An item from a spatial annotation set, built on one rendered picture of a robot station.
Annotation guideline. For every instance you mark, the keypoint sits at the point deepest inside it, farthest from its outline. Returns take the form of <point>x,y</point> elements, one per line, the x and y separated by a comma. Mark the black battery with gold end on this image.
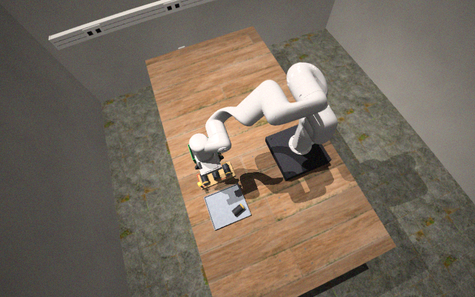
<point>238,209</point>
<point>226,168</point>
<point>215,175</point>
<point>204,179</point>

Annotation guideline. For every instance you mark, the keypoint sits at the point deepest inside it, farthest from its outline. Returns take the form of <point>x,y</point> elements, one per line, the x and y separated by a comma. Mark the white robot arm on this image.
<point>309,88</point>

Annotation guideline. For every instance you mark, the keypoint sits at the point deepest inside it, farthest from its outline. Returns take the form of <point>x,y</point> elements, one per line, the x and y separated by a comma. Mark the pale yellow flat board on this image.
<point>211,181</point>

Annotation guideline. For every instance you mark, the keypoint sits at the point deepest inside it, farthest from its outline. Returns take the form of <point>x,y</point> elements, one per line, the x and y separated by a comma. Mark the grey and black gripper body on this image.
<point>217,159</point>

